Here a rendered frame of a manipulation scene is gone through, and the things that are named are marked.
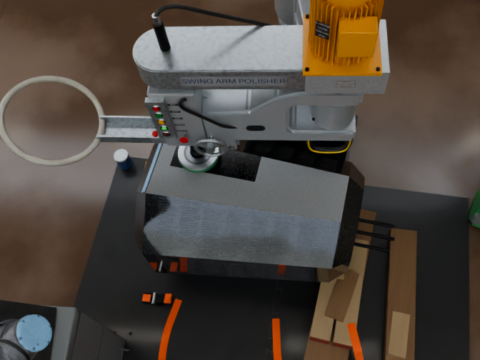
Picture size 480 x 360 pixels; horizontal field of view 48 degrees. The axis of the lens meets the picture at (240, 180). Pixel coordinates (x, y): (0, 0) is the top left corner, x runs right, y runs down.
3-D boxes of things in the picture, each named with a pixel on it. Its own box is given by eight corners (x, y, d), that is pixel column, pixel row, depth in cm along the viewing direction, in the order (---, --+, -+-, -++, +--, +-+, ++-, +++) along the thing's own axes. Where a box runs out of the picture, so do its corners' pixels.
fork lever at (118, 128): (241, 117, 265) (241, 111, 260) (239, 151, 256) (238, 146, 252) (103, 114, 270) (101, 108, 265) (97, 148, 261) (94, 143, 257)
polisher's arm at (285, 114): (350, 116, 259) (362, 50, 216) (351, 158, 249) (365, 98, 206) (199, 116, 267) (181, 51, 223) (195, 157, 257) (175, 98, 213)
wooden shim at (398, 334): (392, 311, 315) (392, 311, 314) (409, 315, 313) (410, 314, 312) (386, 354, 305) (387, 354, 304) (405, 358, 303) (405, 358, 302)
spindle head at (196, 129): (246, 110, 261) (238, 50, 221) (243, 150, 252) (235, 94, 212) (173, 110, 265) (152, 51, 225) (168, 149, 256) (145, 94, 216)
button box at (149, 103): (177, 133, 243) (164, 96, 218) (176, 138, 242) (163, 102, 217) (160, 133, 244) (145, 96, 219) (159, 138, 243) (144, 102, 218)
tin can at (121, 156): (130, 171, 381) (125, 162, 370) (116, 168, 383) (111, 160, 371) (134, 158, 385) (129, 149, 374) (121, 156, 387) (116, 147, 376)
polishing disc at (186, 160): (224, 161, 276) (224, 161, 275) (186, 176, 274) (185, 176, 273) (211, 129, 285) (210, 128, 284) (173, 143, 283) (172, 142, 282)
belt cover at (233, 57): (379, 48, 217) (386, 18, 202) (383, 99, 206) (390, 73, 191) (146, 50, 227) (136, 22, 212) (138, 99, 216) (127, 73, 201)
